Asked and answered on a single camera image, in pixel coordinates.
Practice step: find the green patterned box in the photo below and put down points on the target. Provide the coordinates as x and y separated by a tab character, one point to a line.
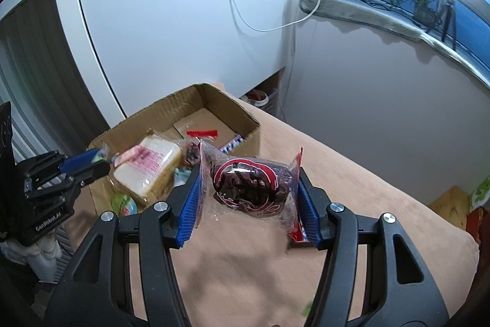
481	193

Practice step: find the bread slices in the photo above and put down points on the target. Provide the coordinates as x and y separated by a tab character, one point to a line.
147	166

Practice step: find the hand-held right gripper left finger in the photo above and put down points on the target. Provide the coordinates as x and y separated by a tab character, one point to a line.
191	206

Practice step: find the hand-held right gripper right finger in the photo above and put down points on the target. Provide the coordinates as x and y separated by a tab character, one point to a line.
308	210

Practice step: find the striped cloth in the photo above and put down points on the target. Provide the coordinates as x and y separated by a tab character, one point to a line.
23	62

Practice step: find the black light stand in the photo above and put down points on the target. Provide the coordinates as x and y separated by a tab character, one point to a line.
448	16

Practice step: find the red box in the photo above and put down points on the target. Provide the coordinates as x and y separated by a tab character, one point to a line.
474	225

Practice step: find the white cabinet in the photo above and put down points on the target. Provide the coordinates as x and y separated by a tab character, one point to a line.
172	5

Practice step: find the brown chocolate bar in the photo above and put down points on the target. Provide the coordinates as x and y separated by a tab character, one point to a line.
231	144

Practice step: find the person's left hand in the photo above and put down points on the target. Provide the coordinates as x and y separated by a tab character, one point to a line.
36	254

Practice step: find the colourful lid jelly cup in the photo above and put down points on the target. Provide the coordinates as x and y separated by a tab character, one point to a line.
124	204

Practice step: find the potted plant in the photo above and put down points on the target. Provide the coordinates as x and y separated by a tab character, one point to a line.
421	1

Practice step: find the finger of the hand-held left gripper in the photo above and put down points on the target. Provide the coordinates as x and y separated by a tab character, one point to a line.
78	161
93	172

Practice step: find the cardboard box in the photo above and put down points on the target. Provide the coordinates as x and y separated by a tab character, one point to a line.
229	112

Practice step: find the wooden box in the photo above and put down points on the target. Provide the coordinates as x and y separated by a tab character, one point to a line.
450	206

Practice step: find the red-edged date snack packet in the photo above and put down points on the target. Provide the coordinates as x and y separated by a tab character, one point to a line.
197	135
249	187

